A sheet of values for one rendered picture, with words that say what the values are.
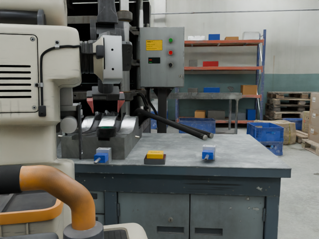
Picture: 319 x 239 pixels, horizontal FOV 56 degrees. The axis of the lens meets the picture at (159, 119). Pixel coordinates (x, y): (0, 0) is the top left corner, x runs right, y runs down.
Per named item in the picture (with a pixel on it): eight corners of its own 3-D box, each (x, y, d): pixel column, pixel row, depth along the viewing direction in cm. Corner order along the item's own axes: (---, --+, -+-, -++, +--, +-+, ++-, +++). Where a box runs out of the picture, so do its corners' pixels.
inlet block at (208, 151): (212, 167, 109) (212, 152, 108) (199, 166, 110) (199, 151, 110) (215, 158, 122) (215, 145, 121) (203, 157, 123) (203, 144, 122)
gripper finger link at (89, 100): (87, 107, 120) (86, 87, 115) (105, 107, 121) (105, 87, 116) (87, 117, 114) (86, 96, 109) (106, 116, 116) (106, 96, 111)
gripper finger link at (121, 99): (105, 107, 121) (105, 87, 116) (122, 107, 123) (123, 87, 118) (106, 116, 116) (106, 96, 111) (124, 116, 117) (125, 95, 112)
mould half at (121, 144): (124, 159, 120) (124, 126, 118) (61, 158, 122) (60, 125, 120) (141, 136, 169) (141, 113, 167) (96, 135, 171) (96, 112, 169)
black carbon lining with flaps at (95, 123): (113, 139, 125) (112, 116, 124) (75, 138, 126) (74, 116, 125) (128, 126, 160) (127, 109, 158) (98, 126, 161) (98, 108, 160)
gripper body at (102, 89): (91, 90, 116) (91, 72, 112) (118, 90, 118) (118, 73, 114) (92, 98, 110) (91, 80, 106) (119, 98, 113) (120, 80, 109)
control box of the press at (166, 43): (182, 240, 211) (184, 25, 192) (139, 238, 213) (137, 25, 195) (182, 225, 233) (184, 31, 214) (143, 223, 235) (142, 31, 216)
